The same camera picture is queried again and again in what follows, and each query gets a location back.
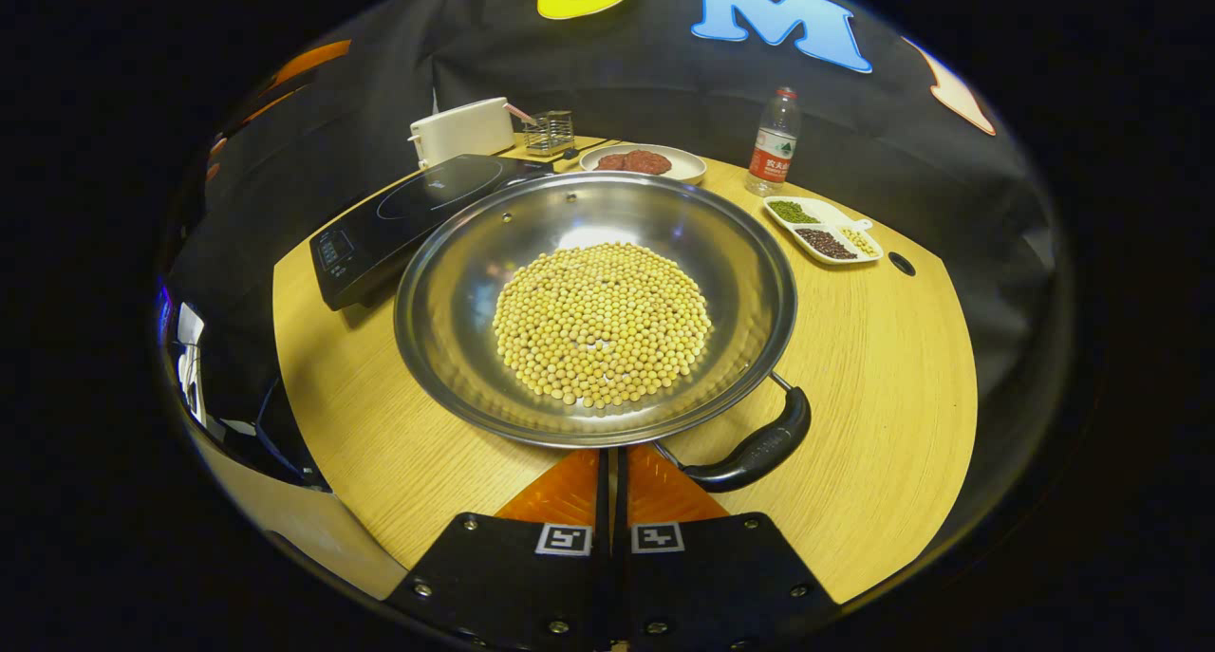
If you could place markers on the white round plate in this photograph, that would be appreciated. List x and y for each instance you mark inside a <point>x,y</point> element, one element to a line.
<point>685,169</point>

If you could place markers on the small pile of pale beans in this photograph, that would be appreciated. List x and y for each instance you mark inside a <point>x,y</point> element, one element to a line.
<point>858,241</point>

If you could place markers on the white plastic box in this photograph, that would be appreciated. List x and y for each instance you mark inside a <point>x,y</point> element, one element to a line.
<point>460,132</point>

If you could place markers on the pile of green mung beans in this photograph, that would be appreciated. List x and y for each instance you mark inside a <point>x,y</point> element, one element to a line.
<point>793,212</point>

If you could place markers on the black induction cooktop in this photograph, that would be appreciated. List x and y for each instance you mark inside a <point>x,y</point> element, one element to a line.
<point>380,225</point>

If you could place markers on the white divided dish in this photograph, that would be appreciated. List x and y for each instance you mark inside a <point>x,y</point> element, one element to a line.
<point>840,220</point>

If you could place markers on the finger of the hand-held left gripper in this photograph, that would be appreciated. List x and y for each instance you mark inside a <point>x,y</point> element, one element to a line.
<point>313,59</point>

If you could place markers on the brown meat slice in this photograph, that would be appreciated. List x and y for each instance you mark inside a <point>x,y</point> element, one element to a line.
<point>611,162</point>
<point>649,161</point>

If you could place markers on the pink striped stick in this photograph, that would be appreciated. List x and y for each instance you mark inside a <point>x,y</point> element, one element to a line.
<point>518,112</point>

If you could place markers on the clear water bottle red label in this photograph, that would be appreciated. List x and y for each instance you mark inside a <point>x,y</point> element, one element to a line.
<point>774,149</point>

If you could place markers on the black backdrop cloth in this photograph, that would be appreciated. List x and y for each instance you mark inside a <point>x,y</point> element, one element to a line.
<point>617,92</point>

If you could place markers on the pile of dark red beans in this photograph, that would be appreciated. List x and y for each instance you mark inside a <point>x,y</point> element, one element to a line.
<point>826,244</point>

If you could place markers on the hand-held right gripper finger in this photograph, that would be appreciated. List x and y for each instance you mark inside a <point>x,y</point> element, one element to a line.
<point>602,500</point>
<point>619,557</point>

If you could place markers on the pile of yellow soybeans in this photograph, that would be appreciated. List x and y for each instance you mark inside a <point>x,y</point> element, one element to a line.
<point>603,325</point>

